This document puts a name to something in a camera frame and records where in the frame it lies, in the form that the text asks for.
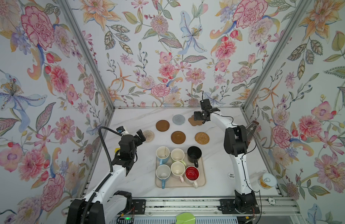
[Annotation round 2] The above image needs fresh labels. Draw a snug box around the multicolour stitched round coaster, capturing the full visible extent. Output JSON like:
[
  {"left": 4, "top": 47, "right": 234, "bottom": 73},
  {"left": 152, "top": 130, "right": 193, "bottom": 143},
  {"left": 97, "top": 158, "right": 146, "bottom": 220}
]
[{"left": 143, "top": 130, "right": 155, "bottom": 143}]

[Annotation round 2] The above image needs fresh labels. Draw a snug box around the flower-shaped cork coaster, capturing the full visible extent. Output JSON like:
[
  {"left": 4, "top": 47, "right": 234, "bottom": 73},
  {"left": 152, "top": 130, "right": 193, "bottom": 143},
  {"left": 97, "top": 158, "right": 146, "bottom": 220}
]
[{"left": 188, "top": 115, "right": 204, "bottom": 127}]

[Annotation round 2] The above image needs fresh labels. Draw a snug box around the round woven rattan coaster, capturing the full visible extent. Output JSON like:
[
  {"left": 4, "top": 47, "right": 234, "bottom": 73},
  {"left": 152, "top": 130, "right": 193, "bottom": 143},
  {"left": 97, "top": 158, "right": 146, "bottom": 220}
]
[{"left": 195, "top": 132, "right": 210, "bottom": 145}]

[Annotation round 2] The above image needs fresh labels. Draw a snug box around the round wooden coaster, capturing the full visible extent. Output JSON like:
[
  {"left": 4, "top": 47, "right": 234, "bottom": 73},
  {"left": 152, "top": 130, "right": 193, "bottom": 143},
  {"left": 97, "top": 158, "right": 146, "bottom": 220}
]
[{"left": 156, "top": 120, "right": 170, "bottom": 132}]

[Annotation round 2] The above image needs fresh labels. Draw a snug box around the grey-blue woven round coaster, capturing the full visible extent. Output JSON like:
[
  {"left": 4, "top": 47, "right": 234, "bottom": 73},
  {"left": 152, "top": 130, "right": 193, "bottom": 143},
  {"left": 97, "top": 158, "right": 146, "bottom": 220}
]
[{"left": 172, "top": 114, "right": 186, "bottom": 126}]

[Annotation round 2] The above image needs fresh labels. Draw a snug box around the ridged brown wooden coaster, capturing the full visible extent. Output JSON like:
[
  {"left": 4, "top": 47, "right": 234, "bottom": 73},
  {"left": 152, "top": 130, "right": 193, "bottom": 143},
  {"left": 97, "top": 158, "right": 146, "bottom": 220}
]
[{"left": 171, "top": 131, "right": 186, "bottom": 144}]

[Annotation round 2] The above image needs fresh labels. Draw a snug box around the red and white mug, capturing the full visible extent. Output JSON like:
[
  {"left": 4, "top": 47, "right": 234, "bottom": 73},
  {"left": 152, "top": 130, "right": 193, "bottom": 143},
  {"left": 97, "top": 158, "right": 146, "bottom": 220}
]
[{"left": 185, "top": 166, "right": 200, "bottom": 189}]

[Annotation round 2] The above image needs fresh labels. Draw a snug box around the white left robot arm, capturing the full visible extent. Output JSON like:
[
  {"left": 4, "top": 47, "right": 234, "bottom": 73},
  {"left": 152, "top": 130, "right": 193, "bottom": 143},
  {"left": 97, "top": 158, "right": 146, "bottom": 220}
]
[{"left": 66, "top": 126, "right": 146, "bottom": 224}]

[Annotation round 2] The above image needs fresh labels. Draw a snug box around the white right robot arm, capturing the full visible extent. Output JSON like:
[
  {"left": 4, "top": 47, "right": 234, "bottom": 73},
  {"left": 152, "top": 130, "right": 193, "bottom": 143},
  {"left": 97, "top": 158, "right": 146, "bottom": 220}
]
[{"left": 194, "top": 105, "right": 258, "bottom": 214}]

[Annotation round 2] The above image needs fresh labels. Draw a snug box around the blue mug back left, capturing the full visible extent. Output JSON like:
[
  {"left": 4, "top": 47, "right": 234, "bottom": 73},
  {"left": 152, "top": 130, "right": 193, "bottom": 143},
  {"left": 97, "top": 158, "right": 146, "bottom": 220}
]
[{"left": 156, "top": 146, "right": 170, "bottom": 166}]

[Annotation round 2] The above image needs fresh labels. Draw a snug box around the blue mug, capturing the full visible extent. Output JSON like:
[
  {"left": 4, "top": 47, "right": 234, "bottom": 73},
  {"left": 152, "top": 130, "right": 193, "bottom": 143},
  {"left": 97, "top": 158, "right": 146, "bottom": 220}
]
[
  {"left": 156, "top": 146, "right": 170, "bottom": 166},
  {"left": 156, "top": 164, "right": 171, "bottom": 189}
]

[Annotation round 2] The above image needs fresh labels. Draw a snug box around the black mug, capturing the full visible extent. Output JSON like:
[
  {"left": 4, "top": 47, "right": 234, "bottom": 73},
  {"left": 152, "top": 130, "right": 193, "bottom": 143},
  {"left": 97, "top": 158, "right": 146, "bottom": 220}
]
[{"left": 187, "top": 146, "right": 202, "bottom": 168}]

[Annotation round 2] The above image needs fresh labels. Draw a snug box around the blue mug front left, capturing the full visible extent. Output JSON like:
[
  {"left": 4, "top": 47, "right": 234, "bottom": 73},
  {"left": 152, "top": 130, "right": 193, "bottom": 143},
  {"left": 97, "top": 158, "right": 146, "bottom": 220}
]
[{"left": 156, "top": 164, "right": 171, "bottom": 189}]

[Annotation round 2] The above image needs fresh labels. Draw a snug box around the brown wooden metronome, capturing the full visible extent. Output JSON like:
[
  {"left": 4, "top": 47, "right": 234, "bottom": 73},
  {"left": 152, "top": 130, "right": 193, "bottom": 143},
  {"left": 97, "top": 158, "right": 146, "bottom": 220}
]
[{"left": 246, "top": 121, "right": 259, "bottom": 146}]

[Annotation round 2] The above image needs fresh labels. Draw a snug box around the beige rubber tray mat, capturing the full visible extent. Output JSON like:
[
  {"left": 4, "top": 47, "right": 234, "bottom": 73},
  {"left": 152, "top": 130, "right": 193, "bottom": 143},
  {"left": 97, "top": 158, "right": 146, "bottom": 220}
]
[{"left": 155, "top": 153, "right": 207, "bottom": 189}]

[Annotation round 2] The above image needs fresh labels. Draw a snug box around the round white sticker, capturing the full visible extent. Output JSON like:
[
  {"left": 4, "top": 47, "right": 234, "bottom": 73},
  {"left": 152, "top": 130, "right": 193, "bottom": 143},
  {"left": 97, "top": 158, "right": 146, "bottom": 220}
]
[{"left": 228, "top": 172, "right": 235, "bottom": 180}]

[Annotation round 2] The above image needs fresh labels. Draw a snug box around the green round object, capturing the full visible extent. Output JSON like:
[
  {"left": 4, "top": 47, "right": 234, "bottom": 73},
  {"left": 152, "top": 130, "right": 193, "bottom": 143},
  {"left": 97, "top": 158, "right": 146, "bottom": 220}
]
[{"left": 175, "top": 212, "right": 196, "bottom": 224}]

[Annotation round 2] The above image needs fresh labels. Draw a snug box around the yellow white floral cup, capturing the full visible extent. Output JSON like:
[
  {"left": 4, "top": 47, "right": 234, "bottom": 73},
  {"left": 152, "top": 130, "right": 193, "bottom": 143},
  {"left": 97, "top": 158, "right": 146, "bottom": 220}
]
[{"left": 258, "top": 173, "right": 278, "bottom": 189}]

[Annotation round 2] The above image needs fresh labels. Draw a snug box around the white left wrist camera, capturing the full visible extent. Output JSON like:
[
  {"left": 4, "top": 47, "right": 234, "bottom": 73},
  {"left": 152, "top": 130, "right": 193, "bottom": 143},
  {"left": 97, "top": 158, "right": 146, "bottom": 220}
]
[{"left": 116, "top": 126, "right": 129, "bottom": 136}]

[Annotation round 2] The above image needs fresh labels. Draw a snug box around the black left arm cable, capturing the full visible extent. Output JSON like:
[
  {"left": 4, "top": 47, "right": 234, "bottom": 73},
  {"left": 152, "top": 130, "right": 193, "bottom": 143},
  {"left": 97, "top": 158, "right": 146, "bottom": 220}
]
[{"left": 98, "top": 126, "right": 123, "bottom": 173}]

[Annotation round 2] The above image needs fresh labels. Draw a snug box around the cream mug green handle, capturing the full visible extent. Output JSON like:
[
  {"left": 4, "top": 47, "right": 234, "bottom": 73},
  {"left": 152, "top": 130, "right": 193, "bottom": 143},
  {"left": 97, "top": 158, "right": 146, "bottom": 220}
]
[{"left": 171, "top": 148, "right": 187, "bottom": 167}]

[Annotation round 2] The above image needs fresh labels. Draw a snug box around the cream mug pink handle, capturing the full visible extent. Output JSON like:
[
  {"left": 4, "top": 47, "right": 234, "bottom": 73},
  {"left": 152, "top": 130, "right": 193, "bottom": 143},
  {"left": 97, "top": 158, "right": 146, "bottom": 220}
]
[{"left": 170, "top": 161, "right": 186, "bottom": 183}]

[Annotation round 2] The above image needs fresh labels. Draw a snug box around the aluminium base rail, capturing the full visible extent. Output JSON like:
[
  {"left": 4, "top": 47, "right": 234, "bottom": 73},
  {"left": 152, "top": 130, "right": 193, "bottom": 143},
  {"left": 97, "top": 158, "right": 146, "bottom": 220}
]
[{"left": 61, "top": 195, "right": 302, "bottom": 224}]

